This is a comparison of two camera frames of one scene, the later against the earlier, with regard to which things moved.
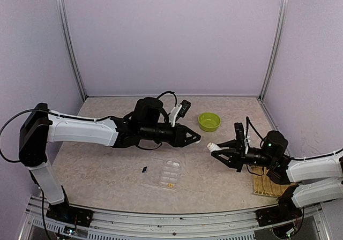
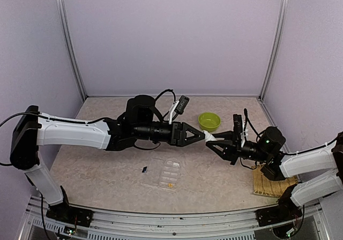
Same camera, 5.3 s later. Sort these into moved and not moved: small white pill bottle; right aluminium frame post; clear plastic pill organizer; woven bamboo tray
Moved: small white pill bottle
Not moved: right aluminium frame post; woven bamboo tray; clear plastic pill organizer
